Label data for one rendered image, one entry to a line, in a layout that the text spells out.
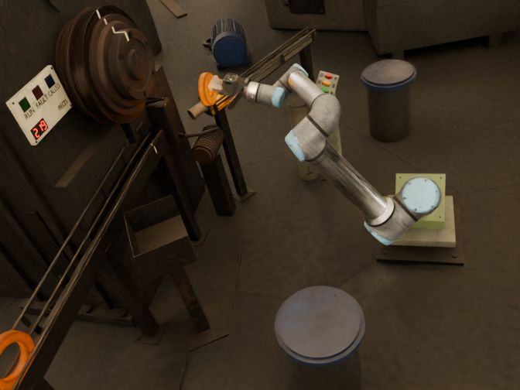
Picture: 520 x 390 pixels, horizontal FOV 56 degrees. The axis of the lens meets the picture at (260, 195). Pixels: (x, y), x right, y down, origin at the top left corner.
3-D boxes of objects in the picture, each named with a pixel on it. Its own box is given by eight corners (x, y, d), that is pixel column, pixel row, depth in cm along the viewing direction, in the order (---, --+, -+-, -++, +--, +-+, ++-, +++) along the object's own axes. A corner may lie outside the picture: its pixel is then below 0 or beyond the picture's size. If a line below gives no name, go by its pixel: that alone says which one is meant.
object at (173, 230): (190, 362, 219) (133, 257, 173) (177, 318, 239) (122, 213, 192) (232, 343, 222) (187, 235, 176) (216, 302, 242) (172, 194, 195)
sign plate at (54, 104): (31, 145, 177) (5, 102, 165) (68, 106, 195) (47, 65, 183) (36, 145, 176) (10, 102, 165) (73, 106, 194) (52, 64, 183)
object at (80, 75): (102, 146, 202) (49, 39, 172) (148, 87, 235) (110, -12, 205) (115, 145, 200) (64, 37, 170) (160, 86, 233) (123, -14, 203)
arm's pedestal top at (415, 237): (452, 201, 251) (453, 195, 249) (455, 248, 229) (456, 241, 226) (388, 200, 261) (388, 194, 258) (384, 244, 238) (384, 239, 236)
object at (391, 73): (362, 145, 313) (358, 86, 285) (367, 117, 335) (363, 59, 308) (415, 145, 303) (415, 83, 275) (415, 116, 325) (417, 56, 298)
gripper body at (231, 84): (226, 71, 230) (251, 76, 228) (225, 87, 236) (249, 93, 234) (220, 80, 224) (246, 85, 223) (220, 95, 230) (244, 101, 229)
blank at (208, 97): (194, 86, 224) (201, 85, 223) (204, 66, 234) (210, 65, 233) (205, 112, 235) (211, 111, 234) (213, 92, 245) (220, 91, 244)
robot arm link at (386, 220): (421, 227, 215) (316, 121, 179) (391, 254, 219) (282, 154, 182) (405, 210, 228) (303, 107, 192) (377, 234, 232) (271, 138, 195)
